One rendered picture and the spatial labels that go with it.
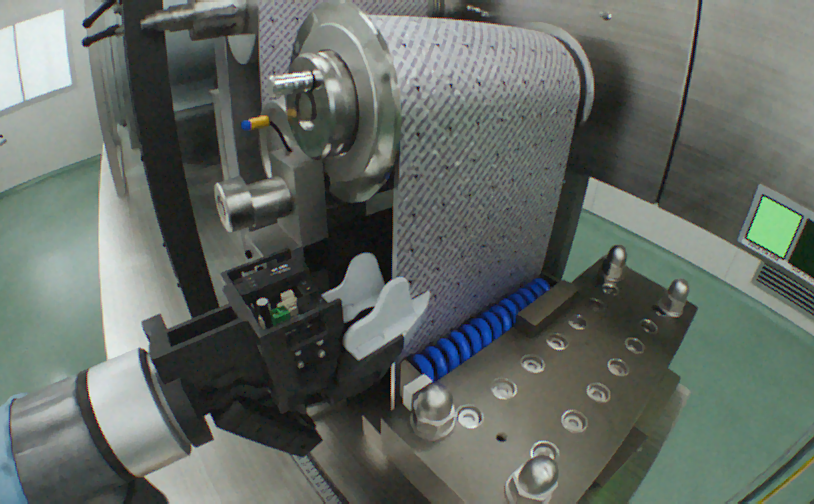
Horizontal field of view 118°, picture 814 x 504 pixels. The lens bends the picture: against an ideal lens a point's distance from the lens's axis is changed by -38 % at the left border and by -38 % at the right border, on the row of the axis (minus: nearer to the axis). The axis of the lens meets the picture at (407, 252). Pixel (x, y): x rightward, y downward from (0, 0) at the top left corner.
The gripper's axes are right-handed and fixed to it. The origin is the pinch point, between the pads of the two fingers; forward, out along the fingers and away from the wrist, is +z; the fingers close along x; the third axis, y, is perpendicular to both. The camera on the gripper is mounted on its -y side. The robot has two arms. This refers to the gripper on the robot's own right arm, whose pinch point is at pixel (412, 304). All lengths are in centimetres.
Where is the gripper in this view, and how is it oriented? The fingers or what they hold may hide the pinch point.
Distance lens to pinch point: 33.1
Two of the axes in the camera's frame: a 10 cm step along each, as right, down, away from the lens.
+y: 0.3, -8.4, -5.5
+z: 7.7, -3.3, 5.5
